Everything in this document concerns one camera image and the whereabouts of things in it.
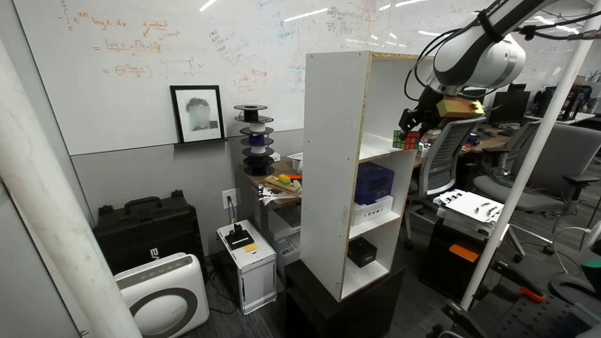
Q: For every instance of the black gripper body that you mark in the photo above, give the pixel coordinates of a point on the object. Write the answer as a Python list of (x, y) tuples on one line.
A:
[(424, 107)]

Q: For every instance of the Rubik's cube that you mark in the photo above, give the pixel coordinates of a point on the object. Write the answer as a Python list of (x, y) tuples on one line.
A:
[(406, 139)]

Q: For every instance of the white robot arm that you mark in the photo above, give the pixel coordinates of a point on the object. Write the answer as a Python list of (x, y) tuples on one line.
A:
[(481, 58)]

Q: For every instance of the white open shelf cabinet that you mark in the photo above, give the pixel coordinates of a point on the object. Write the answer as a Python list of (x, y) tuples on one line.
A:
[(331, 169)]

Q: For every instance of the black base cabinet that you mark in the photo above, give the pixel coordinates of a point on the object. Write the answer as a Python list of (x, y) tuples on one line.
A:
[(338, 315)]

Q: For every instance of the grey mesh office chair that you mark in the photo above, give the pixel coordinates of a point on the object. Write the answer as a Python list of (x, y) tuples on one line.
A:
[(447, 156)]

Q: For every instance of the blue box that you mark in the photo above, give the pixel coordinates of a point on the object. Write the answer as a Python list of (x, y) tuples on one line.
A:
[(374, 182)]

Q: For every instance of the white device with slots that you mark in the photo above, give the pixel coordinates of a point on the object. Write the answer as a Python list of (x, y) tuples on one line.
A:
[(470, 204)]

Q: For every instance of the white flat box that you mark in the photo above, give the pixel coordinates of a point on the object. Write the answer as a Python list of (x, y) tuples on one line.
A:
[(370, 210)]

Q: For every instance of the white slanted pole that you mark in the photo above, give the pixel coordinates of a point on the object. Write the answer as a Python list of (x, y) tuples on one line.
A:
[(518, 174)]

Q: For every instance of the orange pad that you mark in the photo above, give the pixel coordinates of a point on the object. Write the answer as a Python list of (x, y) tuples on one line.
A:
[(464, 251)]

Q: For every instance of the small black box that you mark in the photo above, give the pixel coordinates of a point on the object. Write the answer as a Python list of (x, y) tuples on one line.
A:
[(361, 251)]

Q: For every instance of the black crate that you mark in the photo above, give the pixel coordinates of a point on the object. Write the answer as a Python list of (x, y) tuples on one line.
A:
[(443, 263)]

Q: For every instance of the grey padded office chair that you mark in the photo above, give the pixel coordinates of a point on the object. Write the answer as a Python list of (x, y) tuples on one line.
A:
[(550, 161)]

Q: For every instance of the cluttered wooden desk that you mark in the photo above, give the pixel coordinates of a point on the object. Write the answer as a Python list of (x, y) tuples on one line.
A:
[(278, 187)]

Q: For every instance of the stack of filament spools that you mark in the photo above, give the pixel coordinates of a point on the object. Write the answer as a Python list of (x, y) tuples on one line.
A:
[(255, 141)]

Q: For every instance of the black small device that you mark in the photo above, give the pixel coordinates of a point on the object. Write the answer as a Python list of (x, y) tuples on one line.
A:
[(238, 236)]

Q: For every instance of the framed portrait photo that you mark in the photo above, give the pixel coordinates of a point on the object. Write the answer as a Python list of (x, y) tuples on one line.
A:
[(197, 112)]

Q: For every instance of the white computer tower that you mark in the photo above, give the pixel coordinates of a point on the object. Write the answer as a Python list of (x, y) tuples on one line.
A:
[(250, 274)]

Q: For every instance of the black hard carrying case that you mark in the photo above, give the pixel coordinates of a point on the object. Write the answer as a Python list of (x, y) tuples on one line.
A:
[(146, 231)]

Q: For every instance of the whiteboard with writing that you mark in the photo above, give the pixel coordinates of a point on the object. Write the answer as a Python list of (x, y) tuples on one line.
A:
[(124, 49)]

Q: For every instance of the white air purifier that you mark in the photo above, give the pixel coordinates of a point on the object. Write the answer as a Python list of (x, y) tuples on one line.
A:
[(160, 293)]

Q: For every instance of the thick white column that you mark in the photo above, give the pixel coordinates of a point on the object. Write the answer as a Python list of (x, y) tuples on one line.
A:
[(56, 218)]

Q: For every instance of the yellowish wrist camera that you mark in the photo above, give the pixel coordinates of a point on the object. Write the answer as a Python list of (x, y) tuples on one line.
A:
[(460, 107)]

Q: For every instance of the white wall outlet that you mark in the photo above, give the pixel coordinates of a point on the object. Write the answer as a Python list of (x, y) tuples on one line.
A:
[(227, 197)]

